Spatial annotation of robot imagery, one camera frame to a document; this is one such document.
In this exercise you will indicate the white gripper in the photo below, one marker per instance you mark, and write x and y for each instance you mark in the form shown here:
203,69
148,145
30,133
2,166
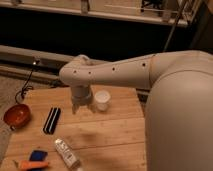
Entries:
81,96

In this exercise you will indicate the white plastic bottle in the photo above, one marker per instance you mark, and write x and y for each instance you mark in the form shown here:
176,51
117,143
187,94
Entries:
66,153

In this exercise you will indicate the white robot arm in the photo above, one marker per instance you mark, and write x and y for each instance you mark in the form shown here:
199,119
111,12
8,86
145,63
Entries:
179,108

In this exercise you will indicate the orange ceramic bowl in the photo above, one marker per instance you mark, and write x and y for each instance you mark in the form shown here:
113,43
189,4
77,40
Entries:
17,116

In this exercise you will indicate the black rectangular case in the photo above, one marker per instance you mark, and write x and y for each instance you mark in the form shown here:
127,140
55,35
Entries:
51,121

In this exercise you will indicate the metal diagonal rod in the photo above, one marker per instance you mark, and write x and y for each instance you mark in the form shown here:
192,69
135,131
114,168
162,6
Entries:
178,16

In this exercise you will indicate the grey floor rail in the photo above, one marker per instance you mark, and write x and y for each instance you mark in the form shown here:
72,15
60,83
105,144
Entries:
19,61

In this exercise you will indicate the orange handled tool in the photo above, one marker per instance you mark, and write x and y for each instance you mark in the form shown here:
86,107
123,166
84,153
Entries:
25,165

